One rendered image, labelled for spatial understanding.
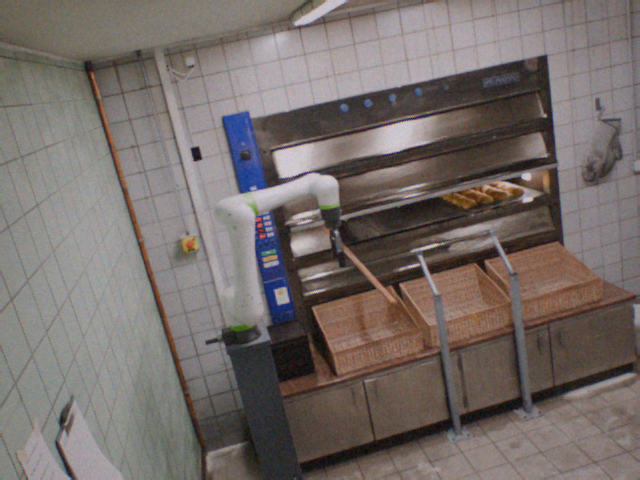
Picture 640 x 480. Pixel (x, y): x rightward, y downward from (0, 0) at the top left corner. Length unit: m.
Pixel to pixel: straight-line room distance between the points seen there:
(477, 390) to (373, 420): 0.68
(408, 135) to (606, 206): 1.56
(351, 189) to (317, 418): 1.41
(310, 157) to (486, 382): 1.76
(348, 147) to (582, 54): 1.65
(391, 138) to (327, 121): 0.42
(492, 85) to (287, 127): 1.34
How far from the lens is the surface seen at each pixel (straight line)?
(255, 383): 2.85
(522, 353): 3.89
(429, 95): 3.92
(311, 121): 3.72
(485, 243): 4.20
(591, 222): 4.60
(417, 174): 3.92
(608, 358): 4.32
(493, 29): 4.09
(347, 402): 3.66
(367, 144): 3.80
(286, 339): 3.60
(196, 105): 3.64
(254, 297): 2.56
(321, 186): 2.65
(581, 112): 4.41
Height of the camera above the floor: 2.33
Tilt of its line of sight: 17 degrees down
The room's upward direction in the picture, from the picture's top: 12 degrees counter-clockwise
